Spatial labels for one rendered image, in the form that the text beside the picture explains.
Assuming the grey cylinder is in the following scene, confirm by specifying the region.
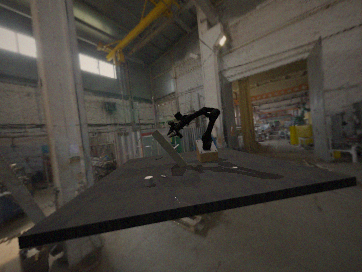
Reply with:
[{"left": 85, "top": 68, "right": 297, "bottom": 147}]
[{"left": 145, "top": 176, "right": 153, "bottom": 186}]

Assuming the beige flat service panel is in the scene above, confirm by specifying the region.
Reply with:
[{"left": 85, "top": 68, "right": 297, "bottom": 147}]
[{"left": 151, "top": 130, "right": 189, "bottom": 167}]

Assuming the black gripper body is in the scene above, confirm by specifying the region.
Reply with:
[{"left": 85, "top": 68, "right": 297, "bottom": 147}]
[{"left": 167, "top": 121, "right": 183, "bottom": 138}]

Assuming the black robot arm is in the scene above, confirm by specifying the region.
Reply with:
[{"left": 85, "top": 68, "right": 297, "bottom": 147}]
[{"left": 174, "top": 107, "right": 220, "bottom": 151}]

